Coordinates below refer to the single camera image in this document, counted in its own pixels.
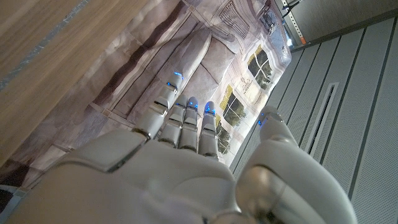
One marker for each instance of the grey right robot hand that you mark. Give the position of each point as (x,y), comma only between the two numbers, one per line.
(155,186)

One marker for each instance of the printed sofa backdrop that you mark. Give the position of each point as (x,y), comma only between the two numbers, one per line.
(202,46)

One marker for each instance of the perforated metal rail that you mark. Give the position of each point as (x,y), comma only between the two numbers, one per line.
(293,25)

